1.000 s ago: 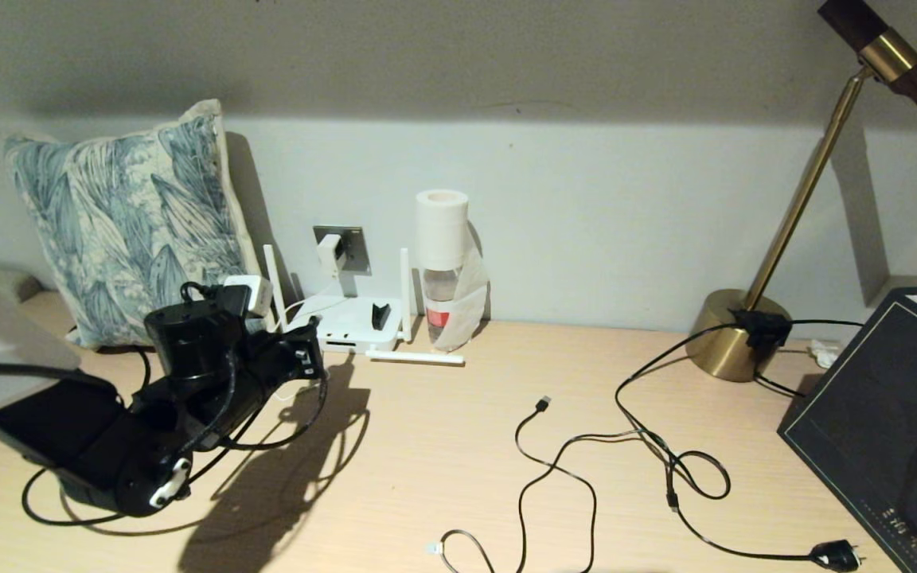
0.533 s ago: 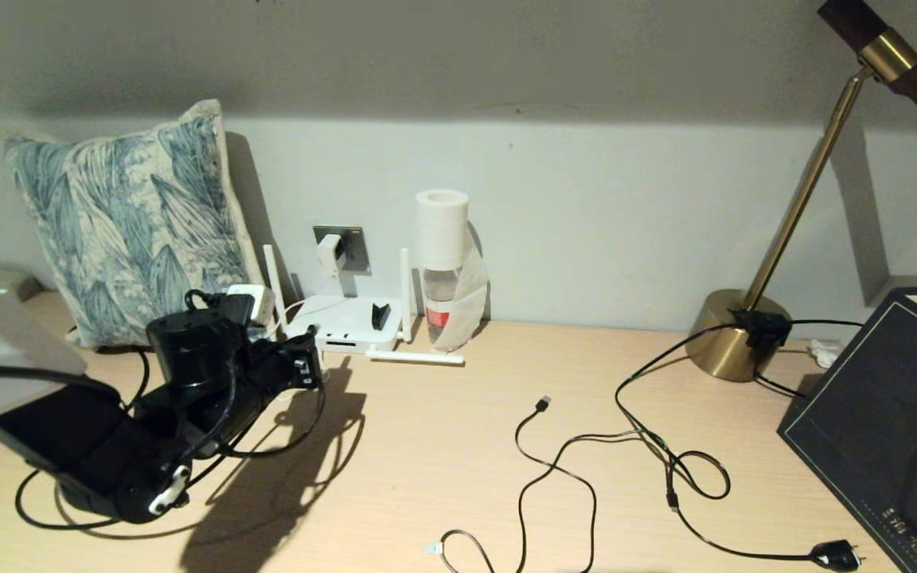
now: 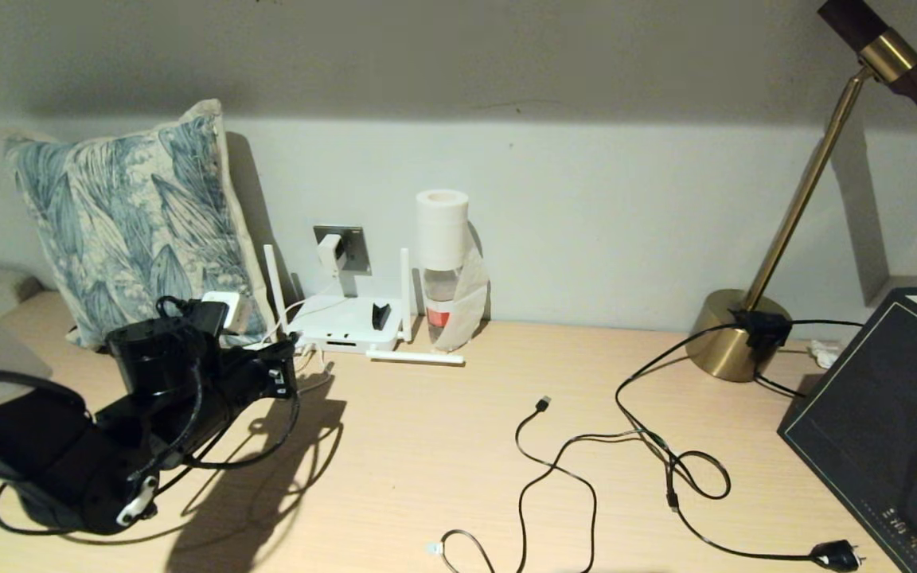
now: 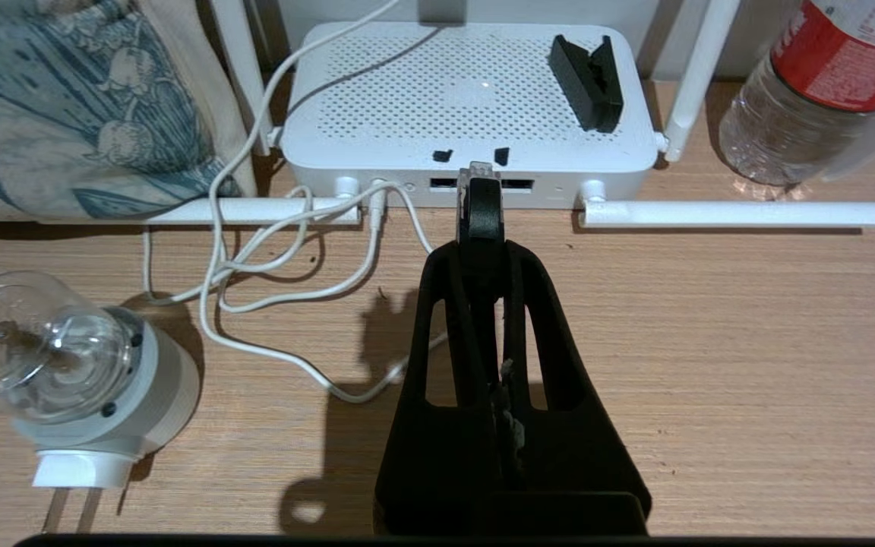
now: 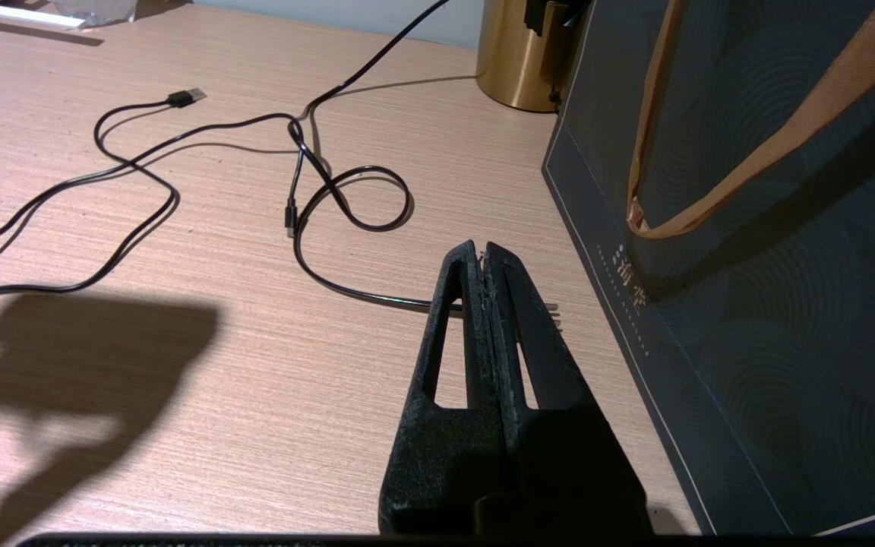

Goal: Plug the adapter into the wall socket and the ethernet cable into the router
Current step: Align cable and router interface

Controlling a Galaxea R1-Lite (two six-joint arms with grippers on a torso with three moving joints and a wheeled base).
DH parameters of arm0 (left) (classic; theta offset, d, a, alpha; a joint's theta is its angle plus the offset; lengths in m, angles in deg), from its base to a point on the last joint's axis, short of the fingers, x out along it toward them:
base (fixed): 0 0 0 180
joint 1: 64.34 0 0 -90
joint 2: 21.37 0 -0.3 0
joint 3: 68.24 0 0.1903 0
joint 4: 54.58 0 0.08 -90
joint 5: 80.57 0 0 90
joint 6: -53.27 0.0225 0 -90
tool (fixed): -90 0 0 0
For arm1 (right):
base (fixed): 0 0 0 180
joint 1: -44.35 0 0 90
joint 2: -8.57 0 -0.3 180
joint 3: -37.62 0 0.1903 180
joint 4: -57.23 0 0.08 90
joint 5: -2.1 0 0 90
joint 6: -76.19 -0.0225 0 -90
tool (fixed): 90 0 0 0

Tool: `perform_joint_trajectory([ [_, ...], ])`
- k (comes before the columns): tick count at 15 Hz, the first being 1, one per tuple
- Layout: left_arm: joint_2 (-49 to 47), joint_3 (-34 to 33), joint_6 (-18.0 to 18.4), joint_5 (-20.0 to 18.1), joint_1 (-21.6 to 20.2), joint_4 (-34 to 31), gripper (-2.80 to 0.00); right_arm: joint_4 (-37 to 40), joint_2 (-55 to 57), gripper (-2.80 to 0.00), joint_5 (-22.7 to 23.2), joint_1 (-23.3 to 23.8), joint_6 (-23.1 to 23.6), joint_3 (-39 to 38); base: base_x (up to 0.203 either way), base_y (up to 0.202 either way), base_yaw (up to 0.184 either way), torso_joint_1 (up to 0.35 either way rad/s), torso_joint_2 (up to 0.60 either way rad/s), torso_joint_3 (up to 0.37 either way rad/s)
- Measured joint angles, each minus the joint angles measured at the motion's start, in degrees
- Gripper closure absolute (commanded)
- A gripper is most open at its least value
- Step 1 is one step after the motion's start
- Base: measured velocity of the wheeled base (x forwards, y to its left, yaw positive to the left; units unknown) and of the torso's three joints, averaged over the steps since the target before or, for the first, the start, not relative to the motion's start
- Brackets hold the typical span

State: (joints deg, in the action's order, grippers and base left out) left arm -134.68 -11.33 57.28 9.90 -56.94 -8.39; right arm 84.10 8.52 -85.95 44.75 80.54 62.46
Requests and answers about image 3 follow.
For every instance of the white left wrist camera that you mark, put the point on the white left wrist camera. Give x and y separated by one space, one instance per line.
224 312

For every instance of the black box gold trim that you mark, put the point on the black box gold trim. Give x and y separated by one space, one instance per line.
864 398

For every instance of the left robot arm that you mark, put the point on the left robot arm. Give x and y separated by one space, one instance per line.
29 446

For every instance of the black power adapter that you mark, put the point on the black power adapter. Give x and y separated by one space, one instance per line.
762 328

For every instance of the white router with antennas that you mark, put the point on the white router with antennas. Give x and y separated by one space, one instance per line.
339 318

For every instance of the brass desk lamp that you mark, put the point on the brass desk lamp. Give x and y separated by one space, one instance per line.
717 342

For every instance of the white power adapter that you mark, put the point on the white power adapter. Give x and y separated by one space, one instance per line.
329 253

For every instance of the white toilet paper roll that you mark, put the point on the white toilet paper roll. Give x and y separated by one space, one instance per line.
442 227

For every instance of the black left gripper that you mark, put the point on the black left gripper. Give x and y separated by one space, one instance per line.
247 386

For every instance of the blue leaf print pillow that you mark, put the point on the blue leaf print pillow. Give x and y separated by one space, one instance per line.
132 199

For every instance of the grey metal wall socket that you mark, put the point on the grey metal wall socket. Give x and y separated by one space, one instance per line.
357 243

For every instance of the small black clip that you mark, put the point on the small black clip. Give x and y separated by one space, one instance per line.
380 316

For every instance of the clear bottle red label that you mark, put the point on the clear bottle red label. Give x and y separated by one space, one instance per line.
441 318

